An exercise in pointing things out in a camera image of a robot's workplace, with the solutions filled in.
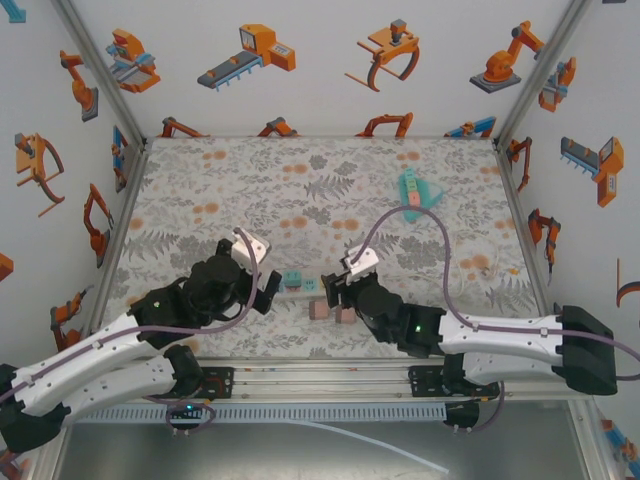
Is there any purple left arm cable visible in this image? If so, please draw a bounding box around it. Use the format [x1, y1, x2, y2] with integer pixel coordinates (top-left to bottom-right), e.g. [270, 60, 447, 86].
[0, 227, 261, 437]

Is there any black base connector box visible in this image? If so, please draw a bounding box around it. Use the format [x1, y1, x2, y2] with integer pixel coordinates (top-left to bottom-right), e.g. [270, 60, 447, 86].
[443, 399, 481, 435]

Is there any teal power strip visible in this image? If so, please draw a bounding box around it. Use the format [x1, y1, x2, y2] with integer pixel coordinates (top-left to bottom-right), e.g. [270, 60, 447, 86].
[398, 168, 445, 223]

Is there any aluminium side rail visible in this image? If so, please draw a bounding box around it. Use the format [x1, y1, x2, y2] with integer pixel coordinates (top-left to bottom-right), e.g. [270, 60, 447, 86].
[92, 139, 150, 341]
[493, 138, 561, 314]

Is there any aluminium corner post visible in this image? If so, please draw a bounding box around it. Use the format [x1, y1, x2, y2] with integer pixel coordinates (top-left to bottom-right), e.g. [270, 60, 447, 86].
[493, 0, 596, 146]
[49, 0, 150, 149]

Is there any white slotted cable duct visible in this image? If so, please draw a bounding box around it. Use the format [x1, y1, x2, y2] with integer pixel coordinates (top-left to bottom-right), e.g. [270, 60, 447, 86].
[69, 403, 447, 425]

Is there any aluminium frame leg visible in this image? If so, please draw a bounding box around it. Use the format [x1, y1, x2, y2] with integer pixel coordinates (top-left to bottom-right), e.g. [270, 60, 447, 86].
[568, 399, 617, 480]
[27, 434, 76, 480]

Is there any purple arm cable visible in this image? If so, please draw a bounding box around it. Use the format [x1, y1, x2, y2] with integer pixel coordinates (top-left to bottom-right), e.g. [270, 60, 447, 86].
[349, 206, 640, 435]
[0, 227, 261, 437]

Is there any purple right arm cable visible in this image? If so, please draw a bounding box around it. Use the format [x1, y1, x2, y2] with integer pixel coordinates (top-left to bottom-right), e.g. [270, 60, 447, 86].
[349, 206, 640, 435]

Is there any white power strip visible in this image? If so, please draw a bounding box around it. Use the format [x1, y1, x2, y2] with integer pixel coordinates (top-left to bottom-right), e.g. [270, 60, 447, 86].
[278, 272, 325, 301]

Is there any wide aluminium base rail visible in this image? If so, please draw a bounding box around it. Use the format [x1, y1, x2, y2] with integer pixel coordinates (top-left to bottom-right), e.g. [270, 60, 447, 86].
[139, 355, 594, 404]

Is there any floral table mat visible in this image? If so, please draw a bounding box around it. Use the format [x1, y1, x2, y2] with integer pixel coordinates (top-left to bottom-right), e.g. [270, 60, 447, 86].
[92, 135, 559, 360]

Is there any black controller board green light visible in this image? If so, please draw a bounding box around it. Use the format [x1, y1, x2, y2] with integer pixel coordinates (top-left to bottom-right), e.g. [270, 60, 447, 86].
[165, 397, 214, 437]

